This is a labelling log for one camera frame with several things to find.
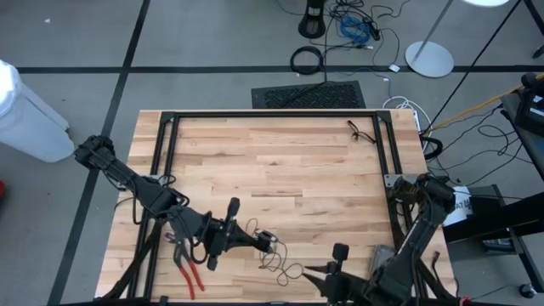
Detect black perforated floor mat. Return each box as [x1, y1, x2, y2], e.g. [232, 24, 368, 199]
[251, 80, 367, 110]

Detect black power strip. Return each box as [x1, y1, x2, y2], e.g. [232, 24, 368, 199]
[363, 16, 382, 43]

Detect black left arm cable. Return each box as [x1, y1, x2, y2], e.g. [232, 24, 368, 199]
[131, 173, 213, 267]

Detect yellow cable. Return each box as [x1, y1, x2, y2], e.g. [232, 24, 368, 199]
[428, 74, 544, 131]

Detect black equipment cart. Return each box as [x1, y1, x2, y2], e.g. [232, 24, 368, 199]
[441, 71, 544, 294]

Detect thin black diagonal pole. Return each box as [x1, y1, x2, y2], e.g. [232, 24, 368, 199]
[422, 0, 523, 129]

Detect black floor cable tangle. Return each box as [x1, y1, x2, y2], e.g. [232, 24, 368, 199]
[275, 0, 413, 69]

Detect black device white label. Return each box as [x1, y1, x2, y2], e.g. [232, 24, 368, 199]
[516, 71, 544, 137]

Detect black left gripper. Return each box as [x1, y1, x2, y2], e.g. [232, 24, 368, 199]
[201, 198, 272, 271]

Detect black stand base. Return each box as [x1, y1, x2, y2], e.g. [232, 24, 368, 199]
[297, 0, 327, 40]

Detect black-framed eyeglasses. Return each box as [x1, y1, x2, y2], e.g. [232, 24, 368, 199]
[346, 120, 378, 145]

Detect black cable loop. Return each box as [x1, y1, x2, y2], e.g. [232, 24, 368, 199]
[421, 135, 445, 162]

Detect coiled black floor cable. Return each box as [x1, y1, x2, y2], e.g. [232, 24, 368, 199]
[289, 45, 326, 77]

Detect thin dark cord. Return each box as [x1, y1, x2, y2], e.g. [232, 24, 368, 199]
[244, 218, 305, 287]

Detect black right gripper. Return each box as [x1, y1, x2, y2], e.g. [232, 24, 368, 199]
[302, 244, 375, 306]

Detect white plastic bin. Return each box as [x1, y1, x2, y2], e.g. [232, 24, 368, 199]
[0, 59, 76, 164]

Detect blue coiled cable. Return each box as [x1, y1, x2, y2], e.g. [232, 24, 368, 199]
[338, 15, 373, 45]

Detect black stand leg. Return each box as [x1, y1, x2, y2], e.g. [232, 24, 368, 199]
[523, 0, 544, 60]

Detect white cable bundle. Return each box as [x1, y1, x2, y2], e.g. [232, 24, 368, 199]
[382, 96, 431, 137]

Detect white round lamp head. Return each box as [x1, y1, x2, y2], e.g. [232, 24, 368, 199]
[461, 0, 511, 9]

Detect red-handled pliers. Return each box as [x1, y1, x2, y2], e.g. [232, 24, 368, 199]
[164, 231, 206, 301]

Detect black aluminium table frame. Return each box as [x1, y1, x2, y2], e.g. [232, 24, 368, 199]
[95, 109, 458, 306]

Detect dark cable with plug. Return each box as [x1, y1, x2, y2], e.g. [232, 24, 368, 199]
[430, 250, 462, 298]

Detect silver round-base floor stand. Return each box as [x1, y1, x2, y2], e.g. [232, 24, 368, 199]
[404, 0, 455, 79]

